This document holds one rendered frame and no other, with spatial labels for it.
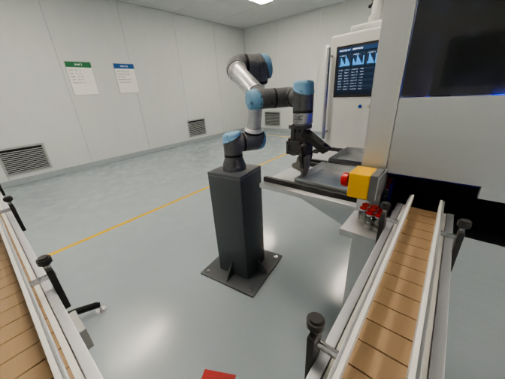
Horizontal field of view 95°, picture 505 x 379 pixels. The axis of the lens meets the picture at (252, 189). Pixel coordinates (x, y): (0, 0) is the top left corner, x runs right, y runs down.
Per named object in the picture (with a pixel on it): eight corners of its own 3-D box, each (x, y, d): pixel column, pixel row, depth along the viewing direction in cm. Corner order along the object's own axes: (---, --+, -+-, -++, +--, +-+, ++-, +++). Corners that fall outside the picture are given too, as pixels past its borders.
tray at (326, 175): (402, 182, 92) (404, 174, 90) (388, 207, 74) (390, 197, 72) (321, 168, 112) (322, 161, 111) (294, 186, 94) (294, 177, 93)
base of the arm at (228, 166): (218, 170, 147) (216, 155, 143) (231, 164, 159) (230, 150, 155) (237, 173, 140) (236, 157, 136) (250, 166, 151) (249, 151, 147)
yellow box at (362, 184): (380, 192, 66) (385, 168, 63) (373, 202, 61) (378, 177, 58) (353, 187, 70) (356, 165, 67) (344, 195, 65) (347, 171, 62)
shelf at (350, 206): (415, 162, 120) (416, 158, 119) (383, 219, 71) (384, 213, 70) (326, 151, 149) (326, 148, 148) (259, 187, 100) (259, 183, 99)
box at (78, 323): (95, 345, 81) (86, 328, 77) (78, 357, 77) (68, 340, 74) (83, 325, 88) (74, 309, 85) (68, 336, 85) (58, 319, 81)
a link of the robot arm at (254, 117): (238, 146, 153) (240, 50, 118) (259, 143, 157) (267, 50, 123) (244, 155, 144) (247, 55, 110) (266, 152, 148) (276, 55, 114)
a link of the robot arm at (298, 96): (306, 80, 88) (319, 79, 81) (305, 110, 93) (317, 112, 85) (288, 81, 86) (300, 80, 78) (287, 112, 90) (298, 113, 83)
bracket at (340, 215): (361, 230, 89) (366, 199, 84) (358, 234, 87) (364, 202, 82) (285, 207, 109) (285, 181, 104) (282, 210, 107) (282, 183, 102)
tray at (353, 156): (415, 160, 116) (416, 153, 114) (406, 176, 97) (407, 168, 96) (346, 153, 136) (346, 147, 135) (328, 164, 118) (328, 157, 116)
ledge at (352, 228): (404, 228, 66) (406, 222, 65) (395, 253, 57) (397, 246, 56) (354, 215, 74) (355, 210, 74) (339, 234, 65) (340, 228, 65)
